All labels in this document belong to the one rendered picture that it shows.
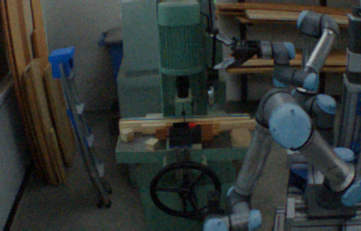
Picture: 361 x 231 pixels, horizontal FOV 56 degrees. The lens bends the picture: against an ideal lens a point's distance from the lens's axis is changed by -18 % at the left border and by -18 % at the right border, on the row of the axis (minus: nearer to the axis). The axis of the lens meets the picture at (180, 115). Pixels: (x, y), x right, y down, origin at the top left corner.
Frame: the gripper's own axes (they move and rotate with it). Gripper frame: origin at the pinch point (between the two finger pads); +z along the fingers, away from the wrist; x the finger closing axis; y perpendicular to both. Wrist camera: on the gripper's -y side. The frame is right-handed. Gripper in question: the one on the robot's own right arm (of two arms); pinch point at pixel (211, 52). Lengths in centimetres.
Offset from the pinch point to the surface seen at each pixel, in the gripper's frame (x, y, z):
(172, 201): 52, -44, 19
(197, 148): 34.8, -13.8, 6.9
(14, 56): -53, -78, 139
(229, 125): 19.7, -33.1, -8.0
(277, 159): 6, -177, -61
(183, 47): -2.7, -0.1, 10.8
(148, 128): 20.0, -33.3, 28.2
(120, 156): 35, -26, 40
